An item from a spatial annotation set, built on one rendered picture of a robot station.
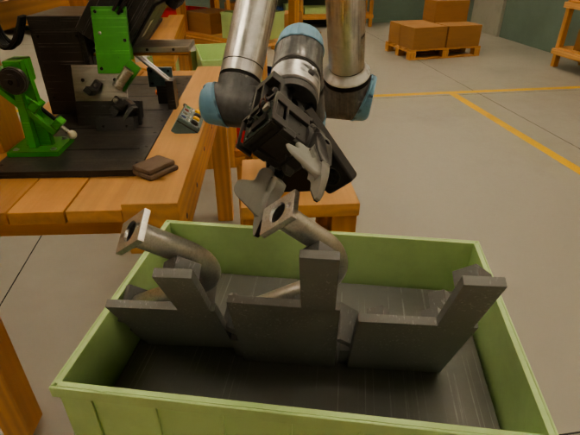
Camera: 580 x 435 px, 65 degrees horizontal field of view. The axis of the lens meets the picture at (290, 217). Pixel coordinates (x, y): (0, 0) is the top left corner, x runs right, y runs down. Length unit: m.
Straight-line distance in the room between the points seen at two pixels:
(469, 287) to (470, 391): 0.31
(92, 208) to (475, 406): 0.94
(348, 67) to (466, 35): 6.71
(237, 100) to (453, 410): 0.59
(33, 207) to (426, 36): 6.63
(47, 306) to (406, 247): 1.87
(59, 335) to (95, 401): 1.59
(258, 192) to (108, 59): 1.22
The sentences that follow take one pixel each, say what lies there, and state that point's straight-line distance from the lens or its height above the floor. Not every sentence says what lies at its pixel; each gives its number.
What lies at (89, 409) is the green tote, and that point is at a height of 0.92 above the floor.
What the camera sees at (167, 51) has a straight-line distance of 1.80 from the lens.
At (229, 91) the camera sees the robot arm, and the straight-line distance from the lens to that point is 0.81.
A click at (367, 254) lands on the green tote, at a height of 0.92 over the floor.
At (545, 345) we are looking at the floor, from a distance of 2.25.
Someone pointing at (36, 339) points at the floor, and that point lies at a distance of 2.28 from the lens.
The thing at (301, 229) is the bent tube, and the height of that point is 1.16.
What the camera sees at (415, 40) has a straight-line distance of 7.31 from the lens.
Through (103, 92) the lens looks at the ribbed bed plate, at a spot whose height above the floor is 1.01.
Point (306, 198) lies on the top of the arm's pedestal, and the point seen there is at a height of 0.85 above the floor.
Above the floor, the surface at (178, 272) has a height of 1.13.
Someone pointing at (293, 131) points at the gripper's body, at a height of 1.25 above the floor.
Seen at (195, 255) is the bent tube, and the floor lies 1.12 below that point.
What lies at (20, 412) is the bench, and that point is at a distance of 1.84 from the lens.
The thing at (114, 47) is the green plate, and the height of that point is 1.15.
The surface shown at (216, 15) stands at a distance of 4.72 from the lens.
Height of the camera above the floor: 1.44
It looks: 31 degrees down
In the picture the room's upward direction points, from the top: straight up
